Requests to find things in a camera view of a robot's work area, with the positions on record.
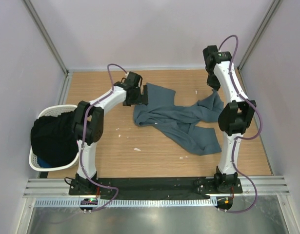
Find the grey-blue t shirt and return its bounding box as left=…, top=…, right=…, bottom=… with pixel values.
left=133, top=83, right=223, bottom=156

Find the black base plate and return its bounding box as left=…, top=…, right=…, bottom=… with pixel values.
left=64, top=177, right=243, bottom=200

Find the black t shirt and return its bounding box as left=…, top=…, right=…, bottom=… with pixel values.
left=30, top=112, right=78, bottom=168

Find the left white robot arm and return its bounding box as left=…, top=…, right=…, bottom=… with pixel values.
left=69, top=72, right=148, bottom=195

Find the right corner aluminium post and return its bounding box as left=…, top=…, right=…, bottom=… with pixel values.
left=238, top=0, right=282, bottom=72

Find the corner aluminium post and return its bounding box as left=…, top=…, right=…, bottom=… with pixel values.
left=21, top=0, right=69, bottom=74
left=238, top=0, right=282, bottom=72

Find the white slotted cable duct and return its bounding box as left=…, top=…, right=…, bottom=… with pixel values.
left=35, top=197, right=217, bottom=208

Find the left corner aluminium post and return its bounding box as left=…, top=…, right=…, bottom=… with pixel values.
left=21, top=0, right=69, bottom=74

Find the blue garment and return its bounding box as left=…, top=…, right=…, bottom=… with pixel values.
left=37, top=157, right=52, bottom=168

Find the white laundry basket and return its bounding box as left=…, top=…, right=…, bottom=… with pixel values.
left=29, top=104, right=79, bottom=172

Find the aluminium rail frame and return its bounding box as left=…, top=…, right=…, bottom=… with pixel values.
left=23, top=175, right=290, bottom=197

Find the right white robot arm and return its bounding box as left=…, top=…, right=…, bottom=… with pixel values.
left=199, top=45, right=256, bottom=194

